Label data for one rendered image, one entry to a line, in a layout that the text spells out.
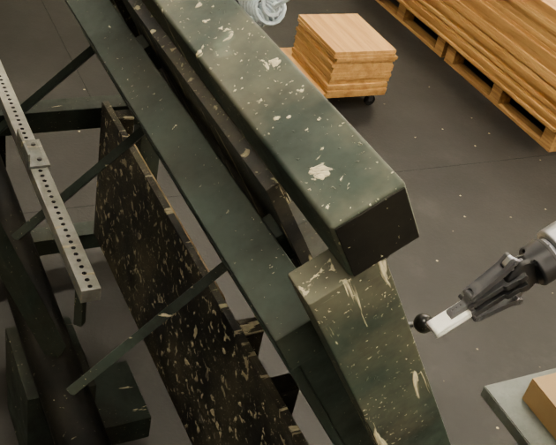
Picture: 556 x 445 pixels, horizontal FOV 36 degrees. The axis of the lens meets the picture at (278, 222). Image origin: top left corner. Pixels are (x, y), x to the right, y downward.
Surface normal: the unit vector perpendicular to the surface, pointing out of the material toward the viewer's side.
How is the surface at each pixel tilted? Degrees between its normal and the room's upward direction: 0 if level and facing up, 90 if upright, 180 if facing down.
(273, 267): 30
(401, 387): 90
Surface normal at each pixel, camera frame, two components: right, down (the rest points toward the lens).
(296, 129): -0.30, -0.61
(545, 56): -0.90, 0.12
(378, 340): 0.43, 0.60
